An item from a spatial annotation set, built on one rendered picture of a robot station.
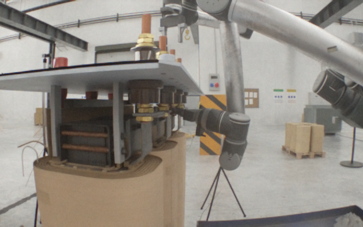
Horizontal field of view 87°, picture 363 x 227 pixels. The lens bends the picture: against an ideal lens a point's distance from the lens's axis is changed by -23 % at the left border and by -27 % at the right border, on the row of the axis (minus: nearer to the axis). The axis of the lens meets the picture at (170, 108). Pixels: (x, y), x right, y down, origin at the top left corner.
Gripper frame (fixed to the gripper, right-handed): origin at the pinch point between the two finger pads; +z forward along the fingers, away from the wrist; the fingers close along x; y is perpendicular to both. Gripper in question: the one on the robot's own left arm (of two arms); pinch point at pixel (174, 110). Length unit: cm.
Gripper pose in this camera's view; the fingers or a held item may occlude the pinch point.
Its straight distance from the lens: 126.7
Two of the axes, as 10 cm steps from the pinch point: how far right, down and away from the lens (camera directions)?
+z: -8.5, -2.2, 4.7
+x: -4.9, 0.2, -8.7
